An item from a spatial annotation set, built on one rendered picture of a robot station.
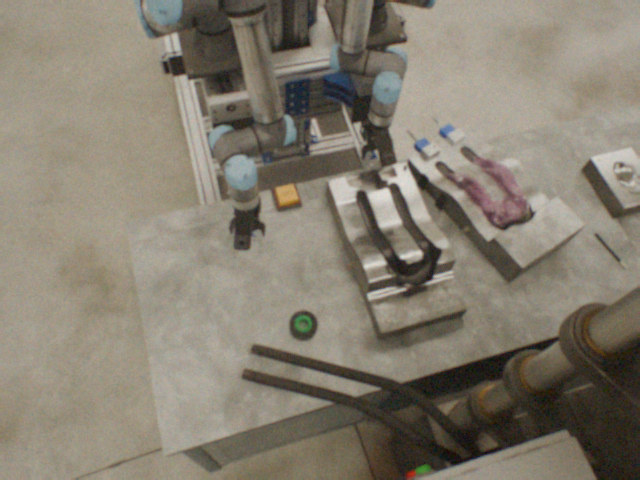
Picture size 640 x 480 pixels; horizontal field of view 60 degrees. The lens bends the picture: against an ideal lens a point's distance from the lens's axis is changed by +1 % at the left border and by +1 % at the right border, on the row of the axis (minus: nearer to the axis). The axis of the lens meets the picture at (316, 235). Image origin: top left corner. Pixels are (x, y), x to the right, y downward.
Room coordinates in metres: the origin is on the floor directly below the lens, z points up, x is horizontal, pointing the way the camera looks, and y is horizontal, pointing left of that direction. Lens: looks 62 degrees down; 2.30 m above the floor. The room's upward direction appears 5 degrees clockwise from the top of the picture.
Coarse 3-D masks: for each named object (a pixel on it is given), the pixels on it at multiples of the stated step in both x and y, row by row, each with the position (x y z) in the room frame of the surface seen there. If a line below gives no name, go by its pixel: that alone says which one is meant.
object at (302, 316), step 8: (296, 312) 0.53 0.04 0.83; (304, 312) 0.54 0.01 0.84; (296, 320) 0.51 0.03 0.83; (304, 320) 0.52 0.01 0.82; (312, 320) 0.51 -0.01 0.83; (296, 328) 0.49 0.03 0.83; (312, 328) 0.49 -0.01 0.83; (296, 336) 0.47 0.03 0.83; (304, 336) 0.47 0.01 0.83; (312, 336) 0.47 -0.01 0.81
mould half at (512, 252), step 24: (480, 144) 1.17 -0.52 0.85; (432, 168) 1.06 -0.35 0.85; (456, 168) 1.06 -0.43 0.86; (480, 168) 1.05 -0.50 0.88; (432, 192) 0.98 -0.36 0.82; (456, 192) 0.94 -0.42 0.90; (528, 192) 0.98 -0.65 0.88; (456, 216) 0.90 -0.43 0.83; (480, 216) 0.88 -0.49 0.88; (552, 216) 0.88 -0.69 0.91; (576, 216) 0.89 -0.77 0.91; (480, 240) 0.81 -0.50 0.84; (504, 240) 0.78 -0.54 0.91; (528, 240) 0.79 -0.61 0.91; (552, 240) 0.80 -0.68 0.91; (504, 264) 0.73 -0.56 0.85; (528, 264) 0.72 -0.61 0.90
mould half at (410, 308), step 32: (352, 192) 0.91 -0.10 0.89; (384, 192) 0.93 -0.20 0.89; (416, 192) 0.94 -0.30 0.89; (352, 224) 0.81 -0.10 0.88; (384, 224) 0.82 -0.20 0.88; (352, 256) 0.71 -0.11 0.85; (416, 256) 0.69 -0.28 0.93; (448, 256) 0.70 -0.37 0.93; (384, 288) 0.62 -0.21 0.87; (416, 288) 0.63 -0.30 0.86; (448, 288) 0.64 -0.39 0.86; (384, 320) 0.52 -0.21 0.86; (416, 320) 0.53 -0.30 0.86
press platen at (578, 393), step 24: (528, 360) 0.31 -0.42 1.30; (504, 384) 0.28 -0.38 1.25; (528, 384) 0.27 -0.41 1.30; (576, 384) 0.28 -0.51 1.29; (528, 408) 0.23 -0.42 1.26; (552, 408) 0.23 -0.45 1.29; (576, 408) 0.23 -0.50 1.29; (600, 408) 0.24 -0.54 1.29; (552, 432) 0.20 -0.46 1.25; (576, 432) 0.19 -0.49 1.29; (600, 432) 0.20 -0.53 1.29; (624, 432) 0.20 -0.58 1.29; (600, 456) 0.16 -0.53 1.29; (624, 456) 0.16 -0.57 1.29
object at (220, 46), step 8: (192, 32) 1.31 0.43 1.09; (200, 32) 1.27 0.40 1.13; (216, 32) 1.27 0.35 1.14; (224, 32) 1.28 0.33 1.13; (232, 32) 1.31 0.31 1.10; (192, 40) 1.29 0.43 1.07; (200, 40) 1.27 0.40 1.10; (208, 40) 1.26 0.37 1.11; (216, 40) 1.27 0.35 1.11; (224, 40) 1.28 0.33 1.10; (232, 40) 1.30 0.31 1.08; (192, 48) 1.29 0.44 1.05; (200, 48) 1.27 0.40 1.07; (208, 48) 1.26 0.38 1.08; (216, 48) 1.26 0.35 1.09; (224, 48) 1.27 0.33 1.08; (232, 48) 1.29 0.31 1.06; (200, 56) 1.26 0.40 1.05; (208, 56) 1.25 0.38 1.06; (216, 56) 1.25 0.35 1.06; (224, 56) 1.26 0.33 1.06; (232, 56) 1.28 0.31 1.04
